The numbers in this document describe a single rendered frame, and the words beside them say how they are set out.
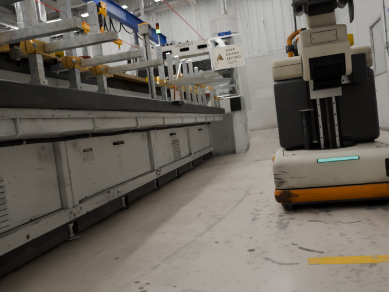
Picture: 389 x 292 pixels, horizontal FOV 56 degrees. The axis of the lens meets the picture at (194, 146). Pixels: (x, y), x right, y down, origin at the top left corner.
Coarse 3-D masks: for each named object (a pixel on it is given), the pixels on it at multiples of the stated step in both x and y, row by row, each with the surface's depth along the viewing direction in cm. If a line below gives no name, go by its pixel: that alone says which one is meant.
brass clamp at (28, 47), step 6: (24, 42) 130; (30, 42) 129; (36, 42) 132; (42, 42) 136; (24, 48) 130; (30, 48) 130; (36, 48) 132; (42, 48) 135; (42, 54) 136; (48, 54) 138; (54, 54) 142
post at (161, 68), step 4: (156, 48) 277; (160, 48) 278; (156, 52) 277; (160, 52) 277; (160, 56) 277; (160, 68) 278; (160, 72) 278; (160, 76) 278; (164, 76) 280; (164, 88) 278; (164, 92) 278; (164, 96) 279
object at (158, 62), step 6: (150, 60) 179; (156, 60) 178; (162, 60) 181; (114, 66) 184; (120, 66) 183; (126, 66) 182; (132, 66) 182; (138, 66) 181; (144, 66) 180; (150, 66) 180; (84, 72) 188; (90, 72) 187; (108, 72) 185; (114, 72) 185
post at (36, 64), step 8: (24, 0) 132; (32, 0) 134; (24, 8) 132; (32, 8) 133; (24, 16) 132; (32, 16) 133; (24, 24) 133; (32, 24) 132; (32, 56) 133; (40, 56) 135; (32, 64) 133; (40, 64) 134; (32, 72) 133; (40, 72) 134
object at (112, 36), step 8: (104, 32) 130; (112, 32) 130; (64, 40) 134; (72, 40) 133; (80, 40) 133; (88, 40) 132; (96, 40) 131; (104, 40) 130; (112, 40) 131; (48, 48) 136; (56, 48) 135; (64, 48) 134; (72, 48) 136; (16, 56) 139; (24, 56) 139
